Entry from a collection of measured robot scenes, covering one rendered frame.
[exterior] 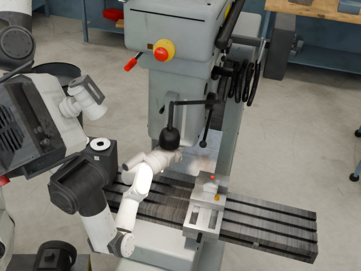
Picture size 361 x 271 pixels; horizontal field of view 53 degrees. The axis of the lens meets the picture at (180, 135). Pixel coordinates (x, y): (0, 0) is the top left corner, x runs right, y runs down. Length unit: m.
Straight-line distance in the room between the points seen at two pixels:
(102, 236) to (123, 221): 0.14
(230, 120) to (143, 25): 0.91
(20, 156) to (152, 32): 0.48
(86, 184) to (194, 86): 0.48
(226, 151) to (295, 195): 1.42
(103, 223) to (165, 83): 0.50
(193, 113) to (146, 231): 0.64
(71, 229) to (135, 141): 1.14
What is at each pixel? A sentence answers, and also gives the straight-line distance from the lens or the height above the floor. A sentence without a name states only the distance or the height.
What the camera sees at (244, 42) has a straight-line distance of 1.54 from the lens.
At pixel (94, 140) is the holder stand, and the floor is 1.14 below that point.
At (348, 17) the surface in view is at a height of 0.88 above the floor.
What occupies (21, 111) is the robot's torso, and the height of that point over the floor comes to 1.67.
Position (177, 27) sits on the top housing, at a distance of 1.01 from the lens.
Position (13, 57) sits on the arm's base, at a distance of 1.07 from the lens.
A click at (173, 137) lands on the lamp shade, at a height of 1.47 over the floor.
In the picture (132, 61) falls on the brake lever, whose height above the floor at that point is 1.71.
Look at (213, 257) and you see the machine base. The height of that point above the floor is 0.20.
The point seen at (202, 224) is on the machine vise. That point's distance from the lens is 1.52.
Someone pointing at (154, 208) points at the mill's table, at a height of 0.94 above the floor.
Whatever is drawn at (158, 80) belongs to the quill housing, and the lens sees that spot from 1.25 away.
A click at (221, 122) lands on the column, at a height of 1.15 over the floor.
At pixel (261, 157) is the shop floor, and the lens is 3.52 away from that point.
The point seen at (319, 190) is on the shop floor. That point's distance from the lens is 3.39.
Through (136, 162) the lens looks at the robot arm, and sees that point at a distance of 1.35.
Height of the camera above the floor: 2.18
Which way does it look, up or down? 37 degrees down
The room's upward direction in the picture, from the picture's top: 5 degrees clockwise
